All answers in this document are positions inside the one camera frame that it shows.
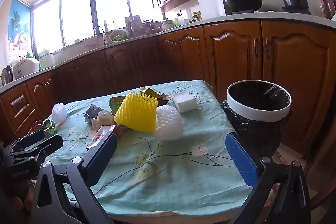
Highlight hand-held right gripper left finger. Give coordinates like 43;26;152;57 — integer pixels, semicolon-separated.
31;132;118;224

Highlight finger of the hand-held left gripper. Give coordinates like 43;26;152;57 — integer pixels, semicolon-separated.
5;130;46;155
15;135;64;162

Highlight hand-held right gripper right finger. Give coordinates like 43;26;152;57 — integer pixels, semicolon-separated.
225;132;311;224

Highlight red and white wrapper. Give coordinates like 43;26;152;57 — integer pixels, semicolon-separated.
87;125;121;150

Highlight white-rimmed black trash bin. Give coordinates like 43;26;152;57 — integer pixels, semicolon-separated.
221;82;290;161

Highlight white round bin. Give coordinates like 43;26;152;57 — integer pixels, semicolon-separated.
226;80;292;122

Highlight yellow foam fruit net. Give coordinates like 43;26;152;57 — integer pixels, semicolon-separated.
114;92;159;133

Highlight large white foam fruit net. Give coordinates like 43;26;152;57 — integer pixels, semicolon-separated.
154;105;184;141

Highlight white foam block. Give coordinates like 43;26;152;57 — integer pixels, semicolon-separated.
172;93;198;113

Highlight person's left hand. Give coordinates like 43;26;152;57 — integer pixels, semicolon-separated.
12;179;34;212

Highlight red snack wrapper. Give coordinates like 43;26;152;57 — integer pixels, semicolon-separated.
31;120;45;134

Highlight beige crumpled tissue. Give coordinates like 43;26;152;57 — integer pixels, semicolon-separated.
91;110;116;130

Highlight small white foam fruit net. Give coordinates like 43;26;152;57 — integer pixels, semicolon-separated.
52;103;68;123

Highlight silver foil mat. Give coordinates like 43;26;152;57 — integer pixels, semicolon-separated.
273;149;290;165

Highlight grey crumpled paper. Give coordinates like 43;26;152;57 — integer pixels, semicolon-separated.
84;105;104;123

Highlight green snack wrapper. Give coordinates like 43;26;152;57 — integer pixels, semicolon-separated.
109;88;172;115

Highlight green floral tablecloth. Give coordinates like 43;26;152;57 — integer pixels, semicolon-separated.
43;80;254;216

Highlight metal kettle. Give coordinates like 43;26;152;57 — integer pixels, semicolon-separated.
1;65;13;86

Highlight white rice cooker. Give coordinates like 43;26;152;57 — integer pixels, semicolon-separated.
13;57;40;80

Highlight pale green cooker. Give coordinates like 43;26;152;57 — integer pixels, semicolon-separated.
38;49;55;69

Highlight wooden lower cabinets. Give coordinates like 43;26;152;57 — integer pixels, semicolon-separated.
0;18;336;153

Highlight basin of green vegetables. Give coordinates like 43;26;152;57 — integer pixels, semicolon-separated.
110;28;129;42

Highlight sink faucet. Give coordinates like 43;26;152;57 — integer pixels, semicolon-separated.
94;26;108;45

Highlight knife block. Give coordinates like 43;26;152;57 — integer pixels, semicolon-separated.
125;15;142;37

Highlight kitchen window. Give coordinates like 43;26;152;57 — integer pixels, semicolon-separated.
31;0;163;52

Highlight speckled kitchen countertop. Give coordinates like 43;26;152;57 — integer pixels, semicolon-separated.
0;11;336;94

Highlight small lidded pot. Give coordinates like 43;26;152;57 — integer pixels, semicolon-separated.
161;19;176;31

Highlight gas stove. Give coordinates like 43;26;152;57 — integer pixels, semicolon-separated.
231;6;311;15

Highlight wall poster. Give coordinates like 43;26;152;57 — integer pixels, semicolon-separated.
9;0;32;51

